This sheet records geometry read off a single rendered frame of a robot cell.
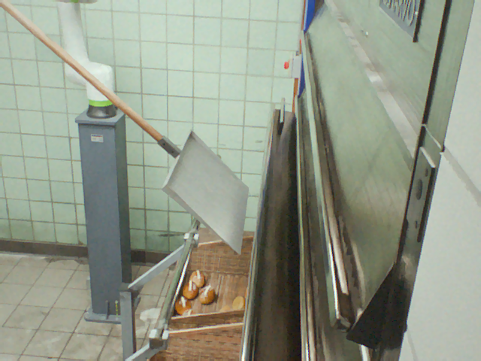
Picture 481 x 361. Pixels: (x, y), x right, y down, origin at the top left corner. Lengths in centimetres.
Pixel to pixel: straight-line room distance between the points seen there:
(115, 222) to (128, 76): 88
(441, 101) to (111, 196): 261
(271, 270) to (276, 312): 14
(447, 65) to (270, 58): 280
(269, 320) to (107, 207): 201
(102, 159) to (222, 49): 93
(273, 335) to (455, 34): 74
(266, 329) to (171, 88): 241
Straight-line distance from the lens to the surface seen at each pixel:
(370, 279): 57
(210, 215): 197
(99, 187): 296
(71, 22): 288
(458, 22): 42
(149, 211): 365
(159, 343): 140
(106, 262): 317
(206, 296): 245
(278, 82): 324
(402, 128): 56
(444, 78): 44
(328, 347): 89
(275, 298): 114
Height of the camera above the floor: 207
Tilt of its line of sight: 24 degrees down
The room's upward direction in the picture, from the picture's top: 3 degrees clockwise
